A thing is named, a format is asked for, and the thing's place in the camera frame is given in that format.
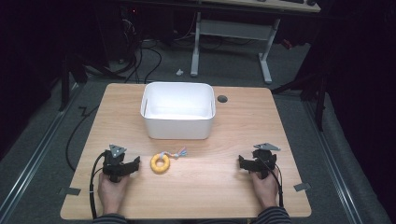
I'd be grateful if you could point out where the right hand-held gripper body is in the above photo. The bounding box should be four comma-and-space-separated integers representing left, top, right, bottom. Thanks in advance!
248, 142, 281, 180

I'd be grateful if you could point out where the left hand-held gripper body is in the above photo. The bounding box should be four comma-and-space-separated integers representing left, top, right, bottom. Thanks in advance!
102, 143, 133, 184

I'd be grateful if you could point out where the person's right hand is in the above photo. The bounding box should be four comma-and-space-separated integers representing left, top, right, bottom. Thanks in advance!
249, 167, 280, 210

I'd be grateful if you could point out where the person's left hand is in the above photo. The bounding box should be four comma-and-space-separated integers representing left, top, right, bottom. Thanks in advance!
97, 172, 131, 216

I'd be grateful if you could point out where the grey tape piece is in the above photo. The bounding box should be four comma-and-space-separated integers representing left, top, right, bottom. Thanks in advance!
292, 182, 312, 192
57, 186, 82, 197

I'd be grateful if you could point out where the white plastic bin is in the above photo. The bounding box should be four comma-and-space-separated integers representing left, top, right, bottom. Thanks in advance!
139, 81, 217, 141

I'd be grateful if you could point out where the black metal stand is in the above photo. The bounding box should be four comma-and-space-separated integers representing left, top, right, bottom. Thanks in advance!
58, 54, 89, 112
270, 73, 329, 133

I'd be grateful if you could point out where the dark computer tower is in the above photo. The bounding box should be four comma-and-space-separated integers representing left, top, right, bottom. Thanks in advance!
104, 4, 143, 63

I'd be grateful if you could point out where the white-framed desk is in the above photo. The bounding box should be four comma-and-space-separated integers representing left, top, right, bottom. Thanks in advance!
190, 0, 322, 85

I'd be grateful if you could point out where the yellow ring toy with rope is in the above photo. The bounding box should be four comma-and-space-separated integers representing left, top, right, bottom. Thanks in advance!
149, 147, 188, 175

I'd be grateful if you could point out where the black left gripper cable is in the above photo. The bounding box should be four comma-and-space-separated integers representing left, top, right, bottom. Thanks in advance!
89, 150, 107, 219

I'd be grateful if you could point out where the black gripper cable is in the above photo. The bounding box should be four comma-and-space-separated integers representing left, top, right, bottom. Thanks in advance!
261, 158, 285, 208
89, 150, 107, 219

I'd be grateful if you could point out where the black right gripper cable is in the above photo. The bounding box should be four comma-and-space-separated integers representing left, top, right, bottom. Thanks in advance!
261, 158, 285, 208

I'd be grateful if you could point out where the black floor cable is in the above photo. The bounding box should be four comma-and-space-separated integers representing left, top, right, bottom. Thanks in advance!
64, 105, 101, 173

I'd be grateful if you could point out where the metal floor rail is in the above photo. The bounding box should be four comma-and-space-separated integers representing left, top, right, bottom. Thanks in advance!
0, 83, 82, 218
303, 101, 364, 224

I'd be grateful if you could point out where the bundle of black cables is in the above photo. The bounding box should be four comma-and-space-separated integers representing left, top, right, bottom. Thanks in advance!
120, 8, 163, 84

